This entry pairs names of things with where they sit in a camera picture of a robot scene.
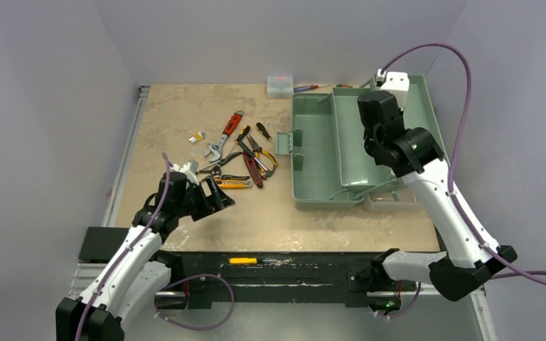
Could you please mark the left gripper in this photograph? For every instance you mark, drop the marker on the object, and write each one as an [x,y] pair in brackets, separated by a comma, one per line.
[215,201]

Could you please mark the yellow black utility knife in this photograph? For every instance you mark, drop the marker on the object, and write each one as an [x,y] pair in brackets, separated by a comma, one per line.
[233,184]

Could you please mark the red black utility knife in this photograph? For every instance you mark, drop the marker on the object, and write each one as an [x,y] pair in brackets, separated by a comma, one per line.
[253,169]

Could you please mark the small black hammer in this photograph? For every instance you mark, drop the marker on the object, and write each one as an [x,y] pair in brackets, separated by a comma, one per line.
[259,166]

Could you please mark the green plastic tool box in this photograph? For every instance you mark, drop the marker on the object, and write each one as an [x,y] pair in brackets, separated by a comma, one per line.
[330,169]

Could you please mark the yellow needle nose pliers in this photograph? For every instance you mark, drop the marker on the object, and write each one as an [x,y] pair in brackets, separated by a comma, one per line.
[259,151]

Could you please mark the long black yellow screwdriver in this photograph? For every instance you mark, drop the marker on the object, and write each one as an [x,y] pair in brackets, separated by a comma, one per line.
[243,133]

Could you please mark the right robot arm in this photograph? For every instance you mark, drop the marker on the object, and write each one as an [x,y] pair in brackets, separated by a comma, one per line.
[471,256]

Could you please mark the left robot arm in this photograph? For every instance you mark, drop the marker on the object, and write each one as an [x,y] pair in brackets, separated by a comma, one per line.
[104,310]

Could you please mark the red adjustable wrench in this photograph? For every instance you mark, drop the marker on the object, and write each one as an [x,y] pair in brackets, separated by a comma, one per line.
[215,150]

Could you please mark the small yellow hex key set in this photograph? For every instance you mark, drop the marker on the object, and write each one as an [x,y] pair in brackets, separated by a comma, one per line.
[197,137]

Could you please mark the yellow precision screwdriver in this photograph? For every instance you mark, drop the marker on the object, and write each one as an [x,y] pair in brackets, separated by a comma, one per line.
[249,261]

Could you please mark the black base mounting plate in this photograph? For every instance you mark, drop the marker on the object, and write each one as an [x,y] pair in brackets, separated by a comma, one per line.
[349,278]

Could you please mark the stubby black yellow screwdriver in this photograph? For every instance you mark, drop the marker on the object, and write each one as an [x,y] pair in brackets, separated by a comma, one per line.
[261,128]

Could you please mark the left black corner block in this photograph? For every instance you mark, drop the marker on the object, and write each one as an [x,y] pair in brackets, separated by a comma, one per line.
[100,244]

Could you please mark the small clear parts box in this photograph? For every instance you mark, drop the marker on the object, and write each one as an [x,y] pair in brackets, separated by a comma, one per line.
[279,87]

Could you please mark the red blue small screwdriver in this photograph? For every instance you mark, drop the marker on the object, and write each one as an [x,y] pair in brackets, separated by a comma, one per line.
[306,88]

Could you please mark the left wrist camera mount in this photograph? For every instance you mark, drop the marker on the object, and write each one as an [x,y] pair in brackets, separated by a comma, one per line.
[190,169]

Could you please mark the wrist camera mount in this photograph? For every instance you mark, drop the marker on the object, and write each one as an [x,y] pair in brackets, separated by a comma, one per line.
[396,83]
[190,169]

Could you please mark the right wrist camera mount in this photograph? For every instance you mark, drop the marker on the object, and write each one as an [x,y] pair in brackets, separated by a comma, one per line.
[396,83]

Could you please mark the aluminium rail frame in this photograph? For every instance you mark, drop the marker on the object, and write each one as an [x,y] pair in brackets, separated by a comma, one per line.
[135,272]

